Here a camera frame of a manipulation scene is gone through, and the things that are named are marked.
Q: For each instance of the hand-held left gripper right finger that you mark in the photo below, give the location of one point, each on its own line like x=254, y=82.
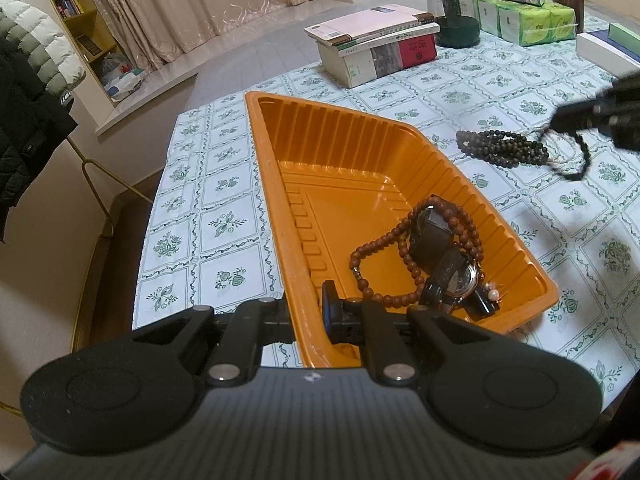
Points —
x=326, y=310

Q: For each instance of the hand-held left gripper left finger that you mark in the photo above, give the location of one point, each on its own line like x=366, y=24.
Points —
x=277, y=325

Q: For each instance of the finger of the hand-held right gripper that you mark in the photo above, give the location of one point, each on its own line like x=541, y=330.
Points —
x=625, y=127
x=575, y=111

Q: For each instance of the orange plastic tray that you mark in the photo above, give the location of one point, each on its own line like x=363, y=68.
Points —
x=340, y=185

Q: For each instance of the black wristwatch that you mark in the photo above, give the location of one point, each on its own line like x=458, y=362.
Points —
x=457, y=277

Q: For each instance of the black lipstick tube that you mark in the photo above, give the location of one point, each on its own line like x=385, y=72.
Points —
x=482, y=305

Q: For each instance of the pearl earrings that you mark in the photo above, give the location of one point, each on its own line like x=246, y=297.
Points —
x=493, y=291

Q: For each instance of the long white box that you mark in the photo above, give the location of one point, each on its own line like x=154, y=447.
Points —
x=600, y=55

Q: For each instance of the blue book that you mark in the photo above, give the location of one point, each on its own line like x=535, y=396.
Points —
x=597, y=36

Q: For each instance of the light green box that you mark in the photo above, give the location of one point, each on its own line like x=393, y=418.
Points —
x=625, y=40

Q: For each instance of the green tissue pack bundle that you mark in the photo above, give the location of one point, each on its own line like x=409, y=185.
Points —
x=525, y=22

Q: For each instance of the dark green glass jar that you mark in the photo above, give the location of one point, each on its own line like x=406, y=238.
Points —
x=452, y=15

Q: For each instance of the thick white red book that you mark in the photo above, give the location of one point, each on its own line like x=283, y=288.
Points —
x=385, y=62

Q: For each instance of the pink cover book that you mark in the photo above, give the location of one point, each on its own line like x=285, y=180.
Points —
x=370, y=22

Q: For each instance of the plastic bags pile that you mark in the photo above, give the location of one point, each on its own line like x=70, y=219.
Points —
x=120, y=77

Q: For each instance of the black down jacket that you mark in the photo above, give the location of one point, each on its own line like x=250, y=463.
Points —
x=25, y=135

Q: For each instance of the beige patterned curtain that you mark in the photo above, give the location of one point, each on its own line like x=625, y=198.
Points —
x=200, y=5

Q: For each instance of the grey white down jacket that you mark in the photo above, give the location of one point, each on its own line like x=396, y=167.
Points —
x=45, y=45

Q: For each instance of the yellow bookshelf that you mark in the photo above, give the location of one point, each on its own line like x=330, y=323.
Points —
x=75, y=10

